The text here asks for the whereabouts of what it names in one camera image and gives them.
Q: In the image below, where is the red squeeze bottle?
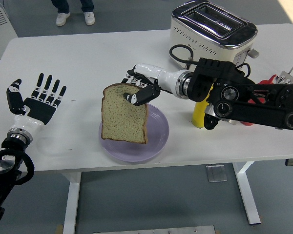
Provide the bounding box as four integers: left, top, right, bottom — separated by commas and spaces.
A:
241, 74, 276, 126

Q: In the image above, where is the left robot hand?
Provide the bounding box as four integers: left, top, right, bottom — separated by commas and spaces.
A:
6, 73, 67, 132

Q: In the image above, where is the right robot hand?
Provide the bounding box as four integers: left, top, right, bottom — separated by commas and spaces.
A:
121, 62, 186, 107

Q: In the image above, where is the long metal floor plate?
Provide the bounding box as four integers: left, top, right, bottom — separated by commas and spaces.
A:
92, 224, 217, 234

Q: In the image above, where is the white table leg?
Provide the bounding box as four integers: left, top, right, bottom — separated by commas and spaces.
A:
62, 172, 83, 234
231, 161, 262, 225

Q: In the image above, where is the person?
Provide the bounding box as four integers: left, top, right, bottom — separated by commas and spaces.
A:
51, 0, 96, 26

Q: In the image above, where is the slice of bread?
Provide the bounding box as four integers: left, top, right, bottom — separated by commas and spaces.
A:
101, 82, 149, 145

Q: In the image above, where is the small metal floor plate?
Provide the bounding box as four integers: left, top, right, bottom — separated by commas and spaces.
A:
205, 164, 228, 182

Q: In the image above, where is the cream and chrome toaster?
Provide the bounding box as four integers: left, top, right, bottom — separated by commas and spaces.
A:
167, 0, 260, 74

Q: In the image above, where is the purple round plate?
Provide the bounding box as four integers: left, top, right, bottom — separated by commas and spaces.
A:
98, 103, 170, 163

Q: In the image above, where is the yellow squeeze bottle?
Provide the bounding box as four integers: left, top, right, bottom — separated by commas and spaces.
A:
191, 101, 212, 128

